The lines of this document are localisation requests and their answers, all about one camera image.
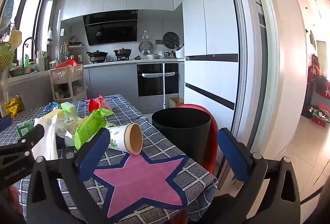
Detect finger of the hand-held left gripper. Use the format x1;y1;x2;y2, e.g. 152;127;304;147
0;124;45;157

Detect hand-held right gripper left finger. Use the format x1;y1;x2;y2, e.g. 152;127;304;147
26;127;114;224

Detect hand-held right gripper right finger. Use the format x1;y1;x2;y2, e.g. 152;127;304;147
218;127;302;224

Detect green and white box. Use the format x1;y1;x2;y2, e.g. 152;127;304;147
17;120;35;138

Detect white paper towel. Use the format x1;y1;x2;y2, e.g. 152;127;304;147
33;114;58;160

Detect white paper cup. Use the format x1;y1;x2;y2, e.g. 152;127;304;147
107;123;143;155

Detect yellow sponge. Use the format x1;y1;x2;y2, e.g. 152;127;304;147
45;109;64;121

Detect blue plastic wrapper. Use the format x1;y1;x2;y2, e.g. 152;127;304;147
42;102;59;114

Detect clear plastic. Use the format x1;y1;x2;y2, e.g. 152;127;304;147
55;116;85;138

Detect red plastic bag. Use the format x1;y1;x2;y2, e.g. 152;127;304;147
88;95;114;113

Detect green sponge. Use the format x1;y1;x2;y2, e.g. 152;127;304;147
60;102;78;115

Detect black trash bin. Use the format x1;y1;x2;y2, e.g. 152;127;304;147
152;108;211;166

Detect red stool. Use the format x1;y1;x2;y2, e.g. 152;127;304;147
177;104;218;175

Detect gold foil bag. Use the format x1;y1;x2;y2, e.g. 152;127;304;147
5;95;25;119

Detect grey base cabinets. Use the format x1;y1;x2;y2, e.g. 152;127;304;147
84;58;185;111

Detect checked tablecloth with stars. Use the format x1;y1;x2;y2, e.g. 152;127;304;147
0;94;218;224

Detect beige storage cart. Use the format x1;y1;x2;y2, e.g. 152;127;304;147
49;64;88;102

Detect cardboard box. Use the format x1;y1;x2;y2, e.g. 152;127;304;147
169;97;184;108

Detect green hanging colander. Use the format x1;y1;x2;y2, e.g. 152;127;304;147
0;42;13;71

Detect black built-in oven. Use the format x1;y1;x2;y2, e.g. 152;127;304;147
137;63;179;97

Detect condiment shelf rack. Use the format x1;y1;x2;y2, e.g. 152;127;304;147
60;42;85;63

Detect black wok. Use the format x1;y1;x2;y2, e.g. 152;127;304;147
86;50;109;59

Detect black kitchen faucet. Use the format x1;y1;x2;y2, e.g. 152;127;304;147
23;37;39;60

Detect brown cooking pot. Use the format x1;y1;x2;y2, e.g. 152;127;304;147
114;48;132;57

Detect yellow hanging cloth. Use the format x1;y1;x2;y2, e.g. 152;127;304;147
10;28;22;45

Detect red gift bags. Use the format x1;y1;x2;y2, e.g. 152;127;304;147
307;64;330;101

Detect silver round steamer rack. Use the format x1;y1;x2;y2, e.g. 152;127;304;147
139;41;153;54

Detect black range hood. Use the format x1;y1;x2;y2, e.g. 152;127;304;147
83;10;138;46

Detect kitchen window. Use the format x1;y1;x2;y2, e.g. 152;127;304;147
0;0;54;65

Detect white refrigerator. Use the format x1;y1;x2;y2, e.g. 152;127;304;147
182;0;240;111

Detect black round baking pan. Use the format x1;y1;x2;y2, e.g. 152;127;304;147
162;32;179;48

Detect sliding door frame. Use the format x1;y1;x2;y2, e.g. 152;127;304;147
222;0;284;188

